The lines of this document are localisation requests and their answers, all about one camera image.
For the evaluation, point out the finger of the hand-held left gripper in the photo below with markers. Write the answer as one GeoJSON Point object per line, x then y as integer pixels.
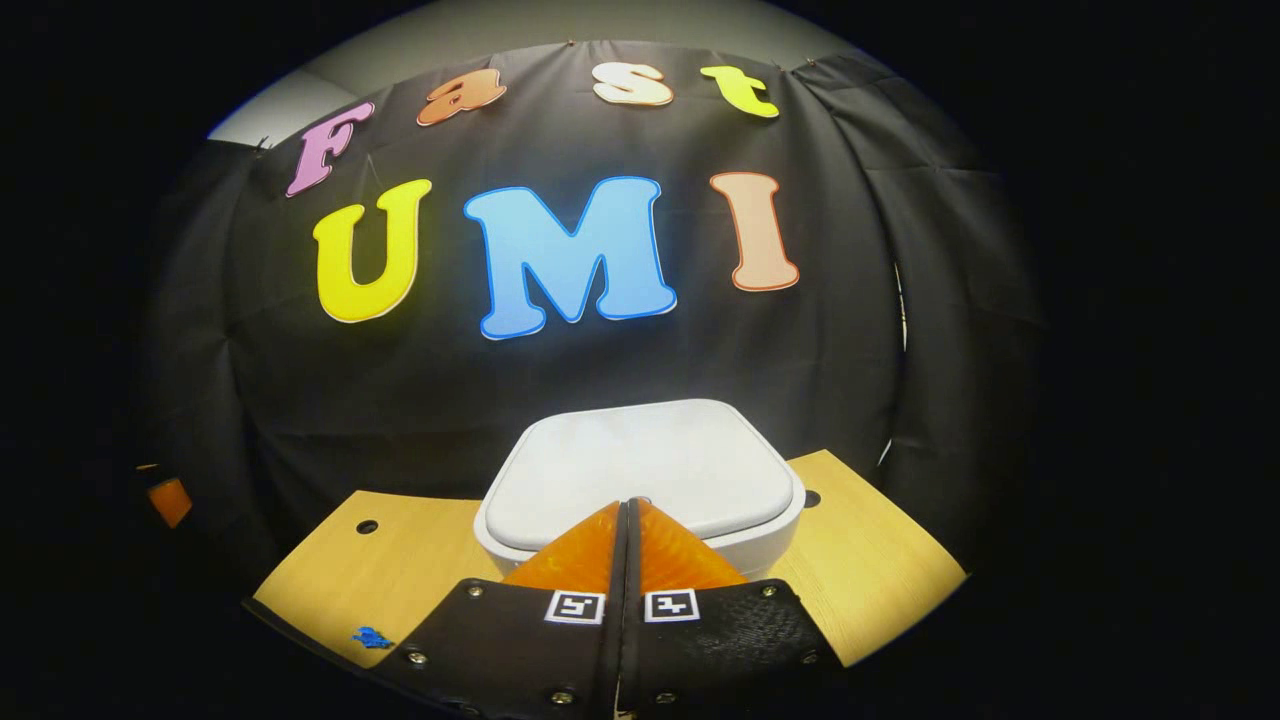
{"type": "Point", "coordinates": [170, 502]}

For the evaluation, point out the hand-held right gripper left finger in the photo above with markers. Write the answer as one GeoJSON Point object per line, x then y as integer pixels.
{"type": "Point", "coordinates": [520, 650]}

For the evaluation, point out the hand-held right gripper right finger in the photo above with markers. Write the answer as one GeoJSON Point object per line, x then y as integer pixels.
{"type": "Point", "coordinates": [730, 650]}

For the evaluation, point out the blue paper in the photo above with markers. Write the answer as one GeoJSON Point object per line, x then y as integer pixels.
{"type": "Point", "coordinates": [372, 637]}

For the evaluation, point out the white desktop garbage bin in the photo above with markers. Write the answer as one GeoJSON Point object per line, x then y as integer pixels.
{"type": "Point", "coordinates": [640, 460]}

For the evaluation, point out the wooden desktop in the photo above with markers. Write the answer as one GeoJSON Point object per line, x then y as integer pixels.
{"type": "Point", "coordinates": [400, 570]}

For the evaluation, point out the black backdrop cloth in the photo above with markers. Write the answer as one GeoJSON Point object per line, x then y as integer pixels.
{"type": "Point", "coordinates": [300, 400]}

